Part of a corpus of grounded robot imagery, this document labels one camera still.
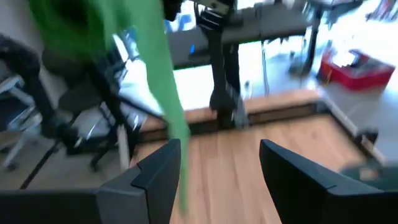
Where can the green elastic bandage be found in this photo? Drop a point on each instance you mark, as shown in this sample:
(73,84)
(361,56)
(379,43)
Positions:
(155,77)

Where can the dark teal plastic bin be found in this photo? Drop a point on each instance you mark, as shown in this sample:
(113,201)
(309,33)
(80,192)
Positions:
(382,177)

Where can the red plastic crate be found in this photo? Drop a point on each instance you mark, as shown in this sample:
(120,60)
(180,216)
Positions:
(351,81)

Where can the silver bracket bar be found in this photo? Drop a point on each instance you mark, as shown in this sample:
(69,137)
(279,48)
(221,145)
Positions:
(123,146)

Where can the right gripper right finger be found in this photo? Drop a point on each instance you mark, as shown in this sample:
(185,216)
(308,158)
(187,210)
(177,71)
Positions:
(301,196)

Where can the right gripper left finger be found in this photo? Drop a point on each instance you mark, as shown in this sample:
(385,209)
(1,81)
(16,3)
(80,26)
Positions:
(155,193)

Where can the black office chair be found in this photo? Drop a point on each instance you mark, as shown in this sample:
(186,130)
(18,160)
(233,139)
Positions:
(77,93)

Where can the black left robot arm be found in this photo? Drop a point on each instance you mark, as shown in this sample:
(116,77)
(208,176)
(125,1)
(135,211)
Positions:
(222,77)

